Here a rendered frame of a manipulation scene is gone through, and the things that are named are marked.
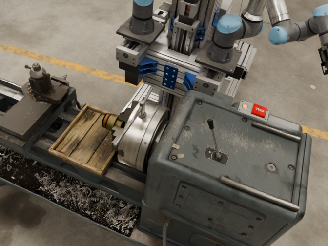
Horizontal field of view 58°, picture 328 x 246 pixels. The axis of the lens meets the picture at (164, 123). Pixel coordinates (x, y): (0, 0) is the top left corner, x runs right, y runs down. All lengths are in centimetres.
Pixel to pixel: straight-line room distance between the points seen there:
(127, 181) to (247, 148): 61
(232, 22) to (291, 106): 200
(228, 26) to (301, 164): 77
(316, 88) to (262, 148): 268
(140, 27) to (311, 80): 260
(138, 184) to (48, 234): 105
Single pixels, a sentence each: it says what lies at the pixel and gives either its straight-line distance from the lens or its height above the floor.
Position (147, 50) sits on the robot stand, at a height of 107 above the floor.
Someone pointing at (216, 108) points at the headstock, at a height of 126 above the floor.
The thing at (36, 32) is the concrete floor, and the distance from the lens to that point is 396.
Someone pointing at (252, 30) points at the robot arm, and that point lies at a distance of 171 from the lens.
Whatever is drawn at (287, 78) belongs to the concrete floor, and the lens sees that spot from 381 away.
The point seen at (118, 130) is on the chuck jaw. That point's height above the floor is 111.
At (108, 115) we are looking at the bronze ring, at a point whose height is 112.
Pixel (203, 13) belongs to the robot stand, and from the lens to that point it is 183.
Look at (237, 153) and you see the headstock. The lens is 120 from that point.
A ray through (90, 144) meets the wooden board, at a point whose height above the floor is 88.
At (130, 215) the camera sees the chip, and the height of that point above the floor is 60.
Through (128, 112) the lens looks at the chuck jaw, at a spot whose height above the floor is 115.
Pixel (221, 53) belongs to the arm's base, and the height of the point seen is 122.
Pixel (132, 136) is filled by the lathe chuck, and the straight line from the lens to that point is 124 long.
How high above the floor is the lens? 219
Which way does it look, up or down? 50 degrees down
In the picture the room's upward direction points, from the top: 10 degrees clockwise
